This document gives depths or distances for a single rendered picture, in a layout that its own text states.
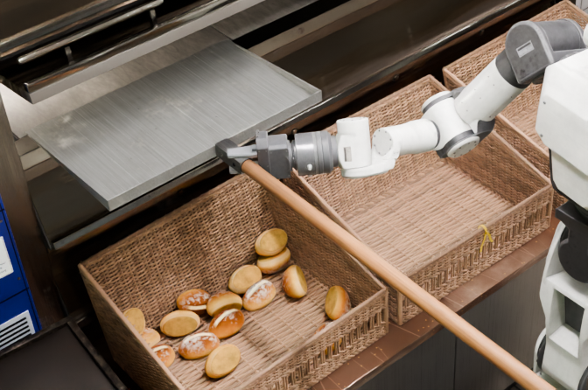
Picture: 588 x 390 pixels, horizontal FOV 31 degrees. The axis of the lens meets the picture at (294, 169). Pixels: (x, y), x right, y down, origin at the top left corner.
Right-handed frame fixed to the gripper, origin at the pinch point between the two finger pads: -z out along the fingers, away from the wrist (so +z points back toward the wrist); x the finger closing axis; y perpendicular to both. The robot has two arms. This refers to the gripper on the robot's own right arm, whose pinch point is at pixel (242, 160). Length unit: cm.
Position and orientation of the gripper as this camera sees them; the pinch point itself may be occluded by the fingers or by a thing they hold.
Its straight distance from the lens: 216.8
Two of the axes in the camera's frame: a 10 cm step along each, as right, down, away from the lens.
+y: 0.7, 6.2, -7.8
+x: -0.7, -7.8, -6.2
